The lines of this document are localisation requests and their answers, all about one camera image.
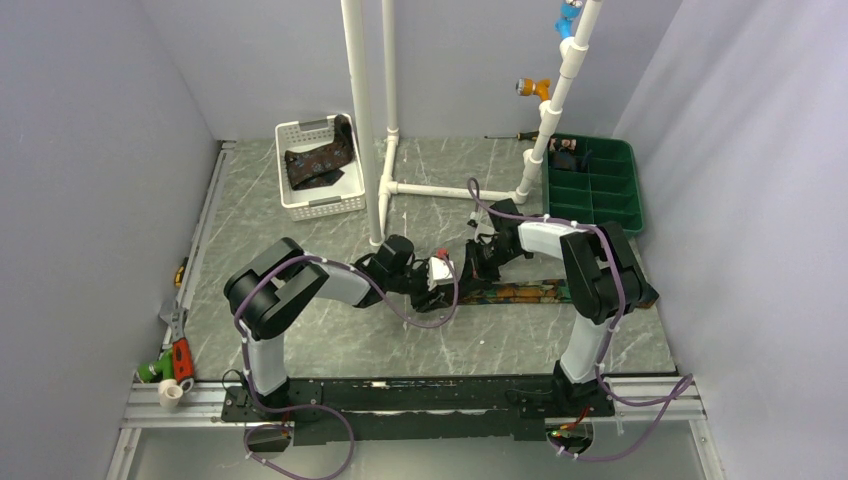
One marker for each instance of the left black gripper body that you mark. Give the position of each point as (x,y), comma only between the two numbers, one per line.
(413,281)

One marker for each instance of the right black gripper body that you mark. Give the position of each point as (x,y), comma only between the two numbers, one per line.
(489,257)

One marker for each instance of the colourful patterned tie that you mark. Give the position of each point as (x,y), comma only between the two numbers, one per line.
(549,291)

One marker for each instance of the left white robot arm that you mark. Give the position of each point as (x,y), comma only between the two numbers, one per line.
(269,294)

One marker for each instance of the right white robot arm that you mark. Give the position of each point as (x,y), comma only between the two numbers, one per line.
(603,277)

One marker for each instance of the white perforated plastic basket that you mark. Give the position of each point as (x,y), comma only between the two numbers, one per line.
(346,195)

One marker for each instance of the rolled dark tie in tray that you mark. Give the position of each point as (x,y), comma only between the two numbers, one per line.
(562,155)

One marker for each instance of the black yellow screwdriver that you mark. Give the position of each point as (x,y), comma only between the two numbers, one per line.
(522,136)

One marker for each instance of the green compartment tray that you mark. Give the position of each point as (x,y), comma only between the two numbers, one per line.
(608,188)

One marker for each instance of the dark brown patterned tie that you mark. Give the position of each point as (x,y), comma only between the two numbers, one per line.
(321,166)

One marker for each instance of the orange nozzle fitting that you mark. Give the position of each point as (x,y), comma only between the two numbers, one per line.
(526,87)

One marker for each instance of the yellow black tape measure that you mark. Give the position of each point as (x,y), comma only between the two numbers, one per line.
(179,275)

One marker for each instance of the red grey pipe wrench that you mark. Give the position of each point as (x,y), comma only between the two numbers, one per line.
(175,315)

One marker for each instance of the blue nozzle fitting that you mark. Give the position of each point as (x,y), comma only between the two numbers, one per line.
(569,12)

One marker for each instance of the white pipe coupling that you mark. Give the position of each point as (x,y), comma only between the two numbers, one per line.
(169,393)

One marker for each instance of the green pipe fitting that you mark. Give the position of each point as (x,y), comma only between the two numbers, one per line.
(158,370)

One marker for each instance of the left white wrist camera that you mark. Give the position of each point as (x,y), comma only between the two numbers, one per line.
(440,269)

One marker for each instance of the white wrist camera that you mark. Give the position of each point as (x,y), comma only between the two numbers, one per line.
(482,229)
(440,269)

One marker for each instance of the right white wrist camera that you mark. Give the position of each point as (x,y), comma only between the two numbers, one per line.
(482,229)

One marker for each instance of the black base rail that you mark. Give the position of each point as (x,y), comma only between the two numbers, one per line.
(323,410)

